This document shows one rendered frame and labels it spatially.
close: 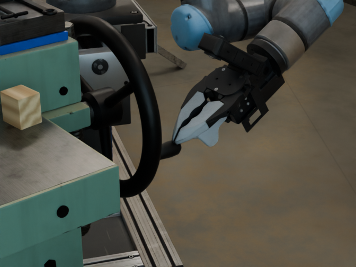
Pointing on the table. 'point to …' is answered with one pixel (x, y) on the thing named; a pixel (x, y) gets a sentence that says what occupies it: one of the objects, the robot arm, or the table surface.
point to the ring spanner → (39, 7)
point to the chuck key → (11, 13)
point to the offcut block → (21, 106)
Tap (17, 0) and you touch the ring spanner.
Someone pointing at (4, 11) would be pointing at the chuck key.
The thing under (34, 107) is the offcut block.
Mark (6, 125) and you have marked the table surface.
